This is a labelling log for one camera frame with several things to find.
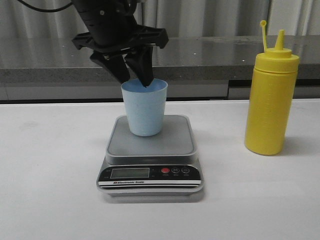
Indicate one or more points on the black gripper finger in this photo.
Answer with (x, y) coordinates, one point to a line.
(114, 64)
(140, 61)

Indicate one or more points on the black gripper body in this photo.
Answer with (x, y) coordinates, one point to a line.
(112, 27)

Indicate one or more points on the light blue plastic cup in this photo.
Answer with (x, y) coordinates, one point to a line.
(145, 106)

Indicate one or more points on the yellow squeeze bottle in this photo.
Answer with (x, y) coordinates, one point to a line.
(271, 93)

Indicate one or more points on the silver electronic kitchen scale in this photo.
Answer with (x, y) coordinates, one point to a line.
(165, 164)

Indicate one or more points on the grey curtain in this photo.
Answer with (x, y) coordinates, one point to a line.
(180, 18)

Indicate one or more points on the grey stone counter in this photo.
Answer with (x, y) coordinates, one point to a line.
(195, 68)

